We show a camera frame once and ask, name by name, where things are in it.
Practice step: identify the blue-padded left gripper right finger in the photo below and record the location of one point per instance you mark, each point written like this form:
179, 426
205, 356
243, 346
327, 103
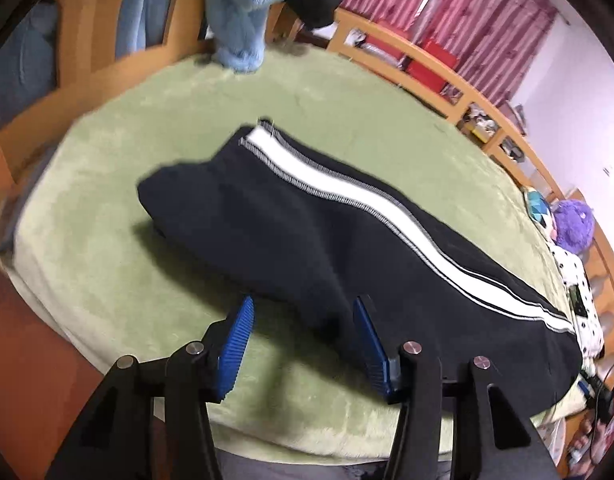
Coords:
405, 375

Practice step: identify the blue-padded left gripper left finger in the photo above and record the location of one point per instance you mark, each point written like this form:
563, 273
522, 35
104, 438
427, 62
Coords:
206, 370

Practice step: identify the black pants with white stripe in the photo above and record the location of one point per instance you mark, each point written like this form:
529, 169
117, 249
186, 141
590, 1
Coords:
300, 227

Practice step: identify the green fleece bed blanket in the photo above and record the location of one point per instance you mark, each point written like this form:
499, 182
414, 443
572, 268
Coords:
88, 263

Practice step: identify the black phone on pillow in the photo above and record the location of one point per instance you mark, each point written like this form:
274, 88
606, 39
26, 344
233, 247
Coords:
577, 303

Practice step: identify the white black-dotted pillow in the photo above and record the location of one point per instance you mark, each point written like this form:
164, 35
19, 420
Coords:
586, 320

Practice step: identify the teal geometric cushion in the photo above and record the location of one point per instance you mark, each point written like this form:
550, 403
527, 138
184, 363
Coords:
539, 211

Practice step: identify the purple plush toy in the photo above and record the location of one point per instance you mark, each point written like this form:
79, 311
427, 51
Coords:
575, 225

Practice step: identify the blue padded chair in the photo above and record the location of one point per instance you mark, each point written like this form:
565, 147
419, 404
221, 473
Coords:
141, 25

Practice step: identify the red striped curtain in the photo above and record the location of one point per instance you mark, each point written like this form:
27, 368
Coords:
492, 41

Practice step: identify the light blue fleece blanket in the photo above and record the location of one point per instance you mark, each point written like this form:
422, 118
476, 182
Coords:
239, 28

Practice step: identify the wooden bed frame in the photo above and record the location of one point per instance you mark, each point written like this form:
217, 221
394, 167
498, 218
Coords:
437, 80

